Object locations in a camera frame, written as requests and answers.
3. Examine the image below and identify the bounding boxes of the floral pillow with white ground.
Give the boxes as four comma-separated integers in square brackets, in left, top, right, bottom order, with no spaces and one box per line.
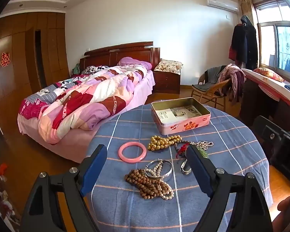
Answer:
[154,59,184,75]

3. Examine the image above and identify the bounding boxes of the dark desk with white top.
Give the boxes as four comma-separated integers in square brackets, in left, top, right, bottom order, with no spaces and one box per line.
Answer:
[239,68,290,137]

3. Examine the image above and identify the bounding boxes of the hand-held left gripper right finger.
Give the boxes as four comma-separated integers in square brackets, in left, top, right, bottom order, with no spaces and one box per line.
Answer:
[186,145,273,232]

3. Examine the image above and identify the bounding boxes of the wooden bed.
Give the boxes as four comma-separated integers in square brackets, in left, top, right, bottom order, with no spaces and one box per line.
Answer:
[17,41,161,164]

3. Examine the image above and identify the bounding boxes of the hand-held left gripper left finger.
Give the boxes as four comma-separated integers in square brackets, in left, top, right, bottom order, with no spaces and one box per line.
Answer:
[19,144,108,232]

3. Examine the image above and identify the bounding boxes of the dark grey garment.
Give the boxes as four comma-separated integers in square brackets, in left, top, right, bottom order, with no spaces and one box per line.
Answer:
[192,66,229,91]

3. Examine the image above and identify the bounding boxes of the printed paper sheet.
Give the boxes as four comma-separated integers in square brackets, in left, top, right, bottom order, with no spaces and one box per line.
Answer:
[156,105,204,122]

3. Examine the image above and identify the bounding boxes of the silver wristwatch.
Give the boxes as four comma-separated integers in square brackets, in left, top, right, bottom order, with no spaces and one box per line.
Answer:
[180,159,193,175]

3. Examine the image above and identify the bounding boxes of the window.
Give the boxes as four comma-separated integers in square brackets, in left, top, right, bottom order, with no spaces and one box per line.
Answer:
[253,0,290,79]

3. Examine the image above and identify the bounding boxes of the blue plaid tablecloth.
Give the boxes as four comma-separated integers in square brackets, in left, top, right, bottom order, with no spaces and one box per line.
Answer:
[87,101,273,232]

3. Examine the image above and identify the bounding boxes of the purple pillow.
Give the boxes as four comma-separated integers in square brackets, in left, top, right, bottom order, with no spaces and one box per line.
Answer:
[117,57,152,71]

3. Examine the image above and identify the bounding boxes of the red paper decoration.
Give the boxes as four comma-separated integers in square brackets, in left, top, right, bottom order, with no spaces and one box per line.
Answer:
[0,52,11,67]

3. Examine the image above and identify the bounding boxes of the floral pillow with red edge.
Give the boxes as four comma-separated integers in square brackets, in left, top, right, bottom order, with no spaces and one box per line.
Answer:
[252,67,286,82]

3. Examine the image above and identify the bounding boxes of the silver bangle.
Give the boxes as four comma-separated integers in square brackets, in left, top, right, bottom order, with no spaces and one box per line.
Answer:
[145,159,173,181]

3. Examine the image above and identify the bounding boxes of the cream pearl necklace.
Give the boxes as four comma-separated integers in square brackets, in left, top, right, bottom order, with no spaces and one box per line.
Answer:
[148,161,175,200]

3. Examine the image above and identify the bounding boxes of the wooden wardrobe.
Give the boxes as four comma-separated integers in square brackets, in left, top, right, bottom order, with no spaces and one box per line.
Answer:
[0,12,71,118]

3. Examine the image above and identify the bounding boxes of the dark bead bracelet red tassel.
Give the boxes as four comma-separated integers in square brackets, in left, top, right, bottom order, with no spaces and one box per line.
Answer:
[174,142,192,159]

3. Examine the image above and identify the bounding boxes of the white air conditioner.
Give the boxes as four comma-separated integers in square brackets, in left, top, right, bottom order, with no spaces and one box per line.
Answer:
[206,0,239,13]

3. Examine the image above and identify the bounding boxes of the person's right hand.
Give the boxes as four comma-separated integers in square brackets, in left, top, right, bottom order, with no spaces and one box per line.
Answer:
[277,193,290,213]

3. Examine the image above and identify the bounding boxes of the silver bead chain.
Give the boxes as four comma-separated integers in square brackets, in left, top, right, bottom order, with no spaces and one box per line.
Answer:
[190,140,214,149]

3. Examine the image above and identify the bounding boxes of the golden bead bracelet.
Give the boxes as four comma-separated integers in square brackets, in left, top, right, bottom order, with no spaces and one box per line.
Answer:
[148,135,183,152]

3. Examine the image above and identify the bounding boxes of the pink and maroon clothes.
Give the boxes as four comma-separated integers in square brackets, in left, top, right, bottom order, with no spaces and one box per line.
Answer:
[217,63,246,104]

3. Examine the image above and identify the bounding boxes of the pink patchwork quilt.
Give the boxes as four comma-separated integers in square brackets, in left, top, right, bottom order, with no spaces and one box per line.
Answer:
[37,65,148,144]

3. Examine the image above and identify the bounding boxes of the wicker chair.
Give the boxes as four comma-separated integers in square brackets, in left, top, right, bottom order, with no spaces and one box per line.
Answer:
[191,65,235,108]

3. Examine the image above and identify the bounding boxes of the brown wooden bead necklace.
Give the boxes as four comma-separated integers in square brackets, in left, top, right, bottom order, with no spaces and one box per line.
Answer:
[124,169,168,200]

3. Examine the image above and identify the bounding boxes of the hanging dark coats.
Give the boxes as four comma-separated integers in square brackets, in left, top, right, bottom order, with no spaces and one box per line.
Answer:
[228,15,259,71]

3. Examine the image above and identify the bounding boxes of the pink metal tin box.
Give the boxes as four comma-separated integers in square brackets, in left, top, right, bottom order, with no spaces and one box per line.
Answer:
[151,97,211,136]

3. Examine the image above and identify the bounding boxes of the pink bangle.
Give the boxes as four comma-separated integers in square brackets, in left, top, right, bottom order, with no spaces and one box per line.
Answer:
[118,142,147,162]

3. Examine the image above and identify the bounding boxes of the wooden nightstand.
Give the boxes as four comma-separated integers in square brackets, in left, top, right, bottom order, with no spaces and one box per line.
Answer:
[152,70,181,95]

